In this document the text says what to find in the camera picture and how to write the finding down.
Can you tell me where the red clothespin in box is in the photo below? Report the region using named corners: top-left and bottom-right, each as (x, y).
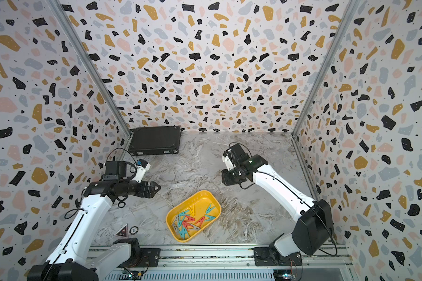
top-left (181, 215), bottom-right (195, 228)

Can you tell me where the right aluminium corner post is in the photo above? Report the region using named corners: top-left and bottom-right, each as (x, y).
top-left (291, 0), bottom-right (361, 138)

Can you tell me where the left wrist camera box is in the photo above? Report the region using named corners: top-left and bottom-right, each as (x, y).
top-left (132, 159), bottom-right (151, 183)

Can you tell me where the yellow plastic storage box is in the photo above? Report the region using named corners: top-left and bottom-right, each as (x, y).
top-left (165, 190), bottom-right (222, 242)

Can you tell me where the round black sticker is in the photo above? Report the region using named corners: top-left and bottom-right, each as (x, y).
top-left (130, 226), bottom-right (138, 235)

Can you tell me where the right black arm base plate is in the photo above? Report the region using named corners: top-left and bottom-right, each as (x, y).
top-left (253, 247), bottom-right (302, 266)

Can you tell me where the aluminium corner post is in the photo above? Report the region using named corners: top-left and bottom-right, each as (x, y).
top-left (291, 0), bottom-right (361, 138)
top-left (46, 0), bottom-right (131, 139)

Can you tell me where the black flat case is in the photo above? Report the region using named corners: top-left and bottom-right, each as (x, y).
top-left (128, 126), bottom-right (181, 156)

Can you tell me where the teal clothespin in box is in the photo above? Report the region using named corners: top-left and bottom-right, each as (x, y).
top-left (205, 203), bottom-right (216, 217)
top-left (178, 210), bottom-right (189, 218)

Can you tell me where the triangular warning sticker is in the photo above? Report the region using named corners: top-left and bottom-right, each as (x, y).
top-left (115, 224), bottom-right (128, 238)

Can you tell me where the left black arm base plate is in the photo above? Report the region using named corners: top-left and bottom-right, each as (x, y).
top-left (120, 248), bottom-right (161, 268)

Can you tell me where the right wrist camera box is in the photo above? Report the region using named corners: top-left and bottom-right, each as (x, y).
top-left (222, 142), bottom-right (252, 171)

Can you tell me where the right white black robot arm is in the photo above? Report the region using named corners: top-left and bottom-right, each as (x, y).
top-left (222, 155), bottom-right (334, 258)

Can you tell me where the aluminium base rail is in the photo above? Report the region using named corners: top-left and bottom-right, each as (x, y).
top-left (84, 243), bottom-right (354, 281)

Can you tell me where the left aluminium corner post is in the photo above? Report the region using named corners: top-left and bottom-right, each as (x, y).
top-left (46, 0), bottom-right (131, 139)

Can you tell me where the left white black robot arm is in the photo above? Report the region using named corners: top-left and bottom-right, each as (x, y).
top-left (27, 180), bottom-right (161, 281)

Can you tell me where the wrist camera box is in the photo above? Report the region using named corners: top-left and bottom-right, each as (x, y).
top-left (132, 159), bottom-right (151, 183)
top-left (222, 142), bottom-right (252, 171)

